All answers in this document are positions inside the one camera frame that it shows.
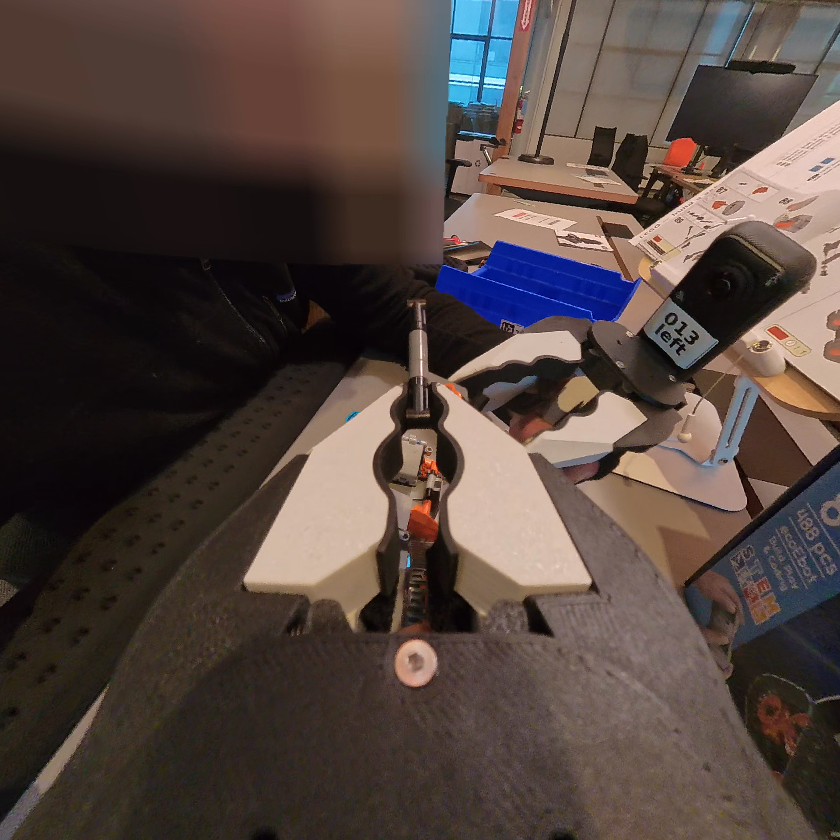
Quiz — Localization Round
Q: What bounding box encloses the person's left forearm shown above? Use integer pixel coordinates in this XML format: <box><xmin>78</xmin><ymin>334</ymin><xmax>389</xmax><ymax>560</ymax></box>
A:
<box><xmin>289</xmin><ymin>262</ymin><xmax>526</xmax><ymax>383</ymax></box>

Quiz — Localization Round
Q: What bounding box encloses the large black monitor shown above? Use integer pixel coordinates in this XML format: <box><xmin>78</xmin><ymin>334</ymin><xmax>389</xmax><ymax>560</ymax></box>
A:
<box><xmin>665</xmin><ymin>64</ymin><xmax>820</xmax><ymax>154</ymax></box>

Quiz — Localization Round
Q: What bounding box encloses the person's left hand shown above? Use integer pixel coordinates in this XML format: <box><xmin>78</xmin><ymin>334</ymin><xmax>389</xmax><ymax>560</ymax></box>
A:
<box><xmin>507</xmin><ymin>408</ymin><xmax>553</xmax><ymax>443</ymax></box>

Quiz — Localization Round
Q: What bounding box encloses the grey tracked toy robot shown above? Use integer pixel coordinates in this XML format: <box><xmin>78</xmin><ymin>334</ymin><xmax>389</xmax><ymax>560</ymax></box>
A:
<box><xmin>390</xmin><ymin>430</ymin><xmax>455</xmax><ymax>631</ymax></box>

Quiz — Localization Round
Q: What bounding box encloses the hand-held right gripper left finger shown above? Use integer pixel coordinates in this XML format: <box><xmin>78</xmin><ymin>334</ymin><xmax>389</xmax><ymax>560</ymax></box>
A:
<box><xmin>243</xmin><ymin>385</ymin><xmax>411</xmax><ymax>631</ymax></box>

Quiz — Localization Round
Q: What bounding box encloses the paper sheet with red print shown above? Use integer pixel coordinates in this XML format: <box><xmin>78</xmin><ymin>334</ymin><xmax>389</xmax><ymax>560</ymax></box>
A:
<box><xmin>493</xmin><ymin>206</ymin><xmax>559</xmax><ymax>228</ymax></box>

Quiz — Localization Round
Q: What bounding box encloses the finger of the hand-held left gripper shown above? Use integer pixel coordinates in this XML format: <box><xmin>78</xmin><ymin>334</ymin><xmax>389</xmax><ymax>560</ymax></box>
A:
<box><xmin>524</xmin><ymin>390</ymin><xmax>648</xmax><ymax>469</ymax></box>
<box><xmin>448</xmin><ymin>330</ymin><xmax>586</xmax><ymax>413</ymax></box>

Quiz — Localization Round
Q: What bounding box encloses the wooden top desk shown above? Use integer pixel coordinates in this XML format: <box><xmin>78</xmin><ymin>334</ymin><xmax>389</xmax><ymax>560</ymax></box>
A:
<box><xmin>650</xmin><ymin>163</ymin><xmax>731</xmax><ymax>199</ymax></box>

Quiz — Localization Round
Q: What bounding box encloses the white stand base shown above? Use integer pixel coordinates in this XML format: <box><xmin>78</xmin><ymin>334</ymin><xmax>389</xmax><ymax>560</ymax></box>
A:
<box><xmin>617</xmin><ymin>377</ymin><xmax>763</xmax><ymax>513</ymax></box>

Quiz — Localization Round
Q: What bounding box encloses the grey orange brick assembly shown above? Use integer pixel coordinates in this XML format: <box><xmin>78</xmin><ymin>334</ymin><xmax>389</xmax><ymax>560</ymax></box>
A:
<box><xmin>406</xmin><ymin>298</ymin><xmax>434</xmax><ymax>422</ymax></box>

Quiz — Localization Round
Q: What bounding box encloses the printed instruction sheet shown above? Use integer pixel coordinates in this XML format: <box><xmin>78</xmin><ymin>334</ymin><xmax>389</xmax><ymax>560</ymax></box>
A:
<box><xmin>630</xmin><ymin>101</ymin><xmax>840</xmax><ymax>383</ymax></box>

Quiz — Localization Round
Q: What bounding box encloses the slim wooden column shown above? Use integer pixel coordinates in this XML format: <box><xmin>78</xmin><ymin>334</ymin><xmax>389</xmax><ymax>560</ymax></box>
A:
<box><xmin>495</xmin><ymin>0</ymin><xmax>539</xmax><ymax>162</ymax></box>

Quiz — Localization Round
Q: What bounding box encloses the blue storage bin with tag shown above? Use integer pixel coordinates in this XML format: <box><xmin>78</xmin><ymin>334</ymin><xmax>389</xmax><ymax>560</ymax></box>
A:
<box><xmin>435</xmin><ymin>266</ymin><xmax>632</xmax><ymax>333</ymax></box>

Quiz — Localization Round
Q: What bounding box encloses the plain blue storage bin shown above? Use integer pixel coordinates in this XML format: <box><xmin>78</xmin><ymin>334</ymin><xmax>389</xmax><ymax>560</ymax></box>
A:
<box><xmin>489</xmin><ymin>241</ymin><xmax>643</xmax><ymax>311</ymax></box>

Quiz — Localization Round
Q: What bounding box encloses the black dimpled mat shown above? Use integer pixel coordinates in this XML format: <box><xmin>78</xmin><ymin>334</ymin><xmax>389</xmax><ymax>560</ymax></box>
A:
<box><xmin>0</xmin><ymin>357</ymin><xmax>350</xmax><ymax>816</ymax></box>

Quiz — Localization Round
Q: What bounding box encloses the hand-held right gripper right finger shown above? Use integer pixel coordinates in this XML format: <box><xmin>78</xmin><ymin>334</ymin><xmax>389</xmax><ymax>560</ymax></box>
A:
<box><xmin>430</xmin><ymin>386</ymin><xmax>593</xmax><ymax>622</ymax></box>

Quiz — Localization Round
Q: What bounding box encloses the blue robot kit box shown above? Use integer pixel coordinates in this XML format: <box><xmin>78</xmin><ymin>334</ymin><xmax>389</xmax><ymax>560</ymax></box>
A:
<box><xmin>682</xmin><ymin>453</ymin><xmax>840</xmax><ymax>816</ymax></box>

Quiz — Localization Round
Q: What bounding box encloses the black sign pole stand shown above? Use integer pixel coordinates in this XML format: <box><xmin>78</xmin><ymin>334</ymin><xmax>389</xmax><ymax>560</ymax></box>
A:
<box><xmin>518</xmin><ymin>0</ymin><xmax>576</xmax><ymax>165</ymax></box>

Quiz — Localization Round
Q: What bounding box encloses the gridded window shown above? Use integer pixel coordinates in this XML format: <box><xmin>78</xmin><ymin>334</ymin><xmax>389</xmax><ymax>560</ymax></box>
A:
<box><xmin>449</xmin><ymin>0</ymin><xmax>520</xmax><ymax>106</ymax></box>

